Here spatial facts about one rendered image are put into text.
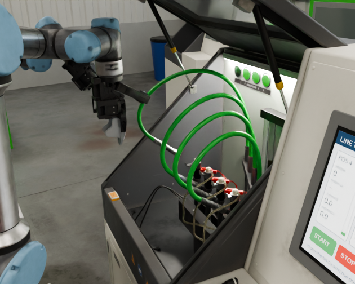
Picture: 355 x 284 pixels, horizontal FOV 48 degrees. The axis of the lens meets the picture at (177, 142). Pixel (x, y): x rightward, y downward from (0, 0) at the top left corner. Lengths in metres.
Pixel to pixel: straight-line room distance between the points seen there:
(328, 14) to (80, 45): 3.34
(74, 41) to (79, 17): 6.85
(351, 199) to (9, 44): 0.67
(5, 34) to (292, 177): 0.67
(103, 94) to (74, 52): 0.19
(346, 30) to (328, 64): 3.04
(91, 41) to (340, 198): 0.65
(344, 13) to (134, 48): 5.11
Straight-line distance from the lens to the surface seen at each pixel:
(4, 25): 0.70
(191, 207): 1.38
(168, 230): 1.53
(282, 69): 1.29
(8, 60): 0.69
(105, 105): 1.13
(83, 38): 0.99
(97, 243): 2.95
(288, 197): 0.98
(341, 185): 0.86
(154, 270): 1.17
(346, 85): 0.88
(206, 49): 4.43
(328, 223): 0.89
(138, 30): 8.27
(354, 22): 3.91
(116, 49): 1.11
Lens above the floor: 1.69
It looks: 22 degrees down
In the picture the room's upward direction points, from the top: 1 degrees counter-clockwise
